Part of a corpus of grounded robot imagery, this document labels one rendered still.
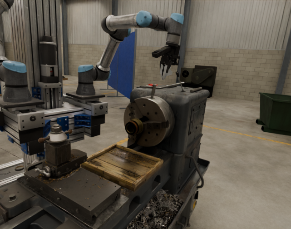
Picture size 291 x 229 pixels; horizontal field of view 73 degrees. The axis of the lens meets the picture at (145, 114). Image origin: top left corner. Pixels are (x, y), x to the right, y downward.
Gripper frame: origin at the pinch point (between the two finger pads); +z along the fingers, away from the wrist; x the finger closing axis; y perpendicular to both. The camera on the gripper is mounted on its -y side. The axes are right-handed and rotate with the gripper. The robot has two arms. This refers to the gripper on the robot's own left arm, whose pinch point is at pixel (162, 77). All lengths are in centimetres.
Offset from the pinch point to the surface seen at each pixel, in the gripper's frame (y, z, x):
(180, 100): 13.6, 12.3, -5.1
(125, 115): -13.9, 28.5, 12.2
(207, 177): 140, 134, 40
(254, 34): 865, -166, 487
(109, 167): -33, 49, -12
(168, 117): 1.8, 21.3, -10.9
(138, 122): -16.0, 25.3, -6.8
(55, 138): -61, 24, -20
